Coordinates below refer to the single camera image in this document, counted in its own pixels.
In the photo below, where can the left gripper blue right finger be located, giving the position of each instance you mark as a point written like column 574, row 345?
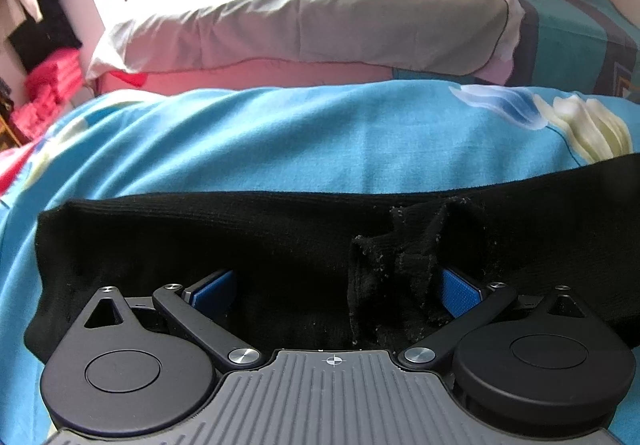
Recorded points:
column 458, row 295

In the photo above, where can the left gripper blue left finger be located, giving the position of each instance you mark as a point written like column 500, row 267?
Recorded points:
column 205, row 294

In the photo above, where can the black pants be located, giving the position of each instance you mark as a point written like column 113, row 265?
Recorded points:
column 349, row 270

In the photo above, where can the teal grey patterned blanket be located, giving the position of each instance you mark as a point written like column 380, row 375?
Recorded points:
column 584, row 46

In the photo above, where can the hanging dark clothes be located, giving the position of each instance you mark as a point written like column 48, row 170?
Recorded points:
column 35, row 29

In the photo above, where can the pink red clothes pile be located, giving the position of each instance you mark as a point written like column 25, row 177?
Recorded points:
column 49, row 88

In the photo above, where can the grey pillow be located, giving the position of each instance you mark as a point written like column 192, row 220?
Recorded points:
column 161, row 36

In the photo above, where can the blue floral bedsheet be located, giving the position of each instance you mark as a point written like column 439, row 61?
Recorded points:
column 394, row 137

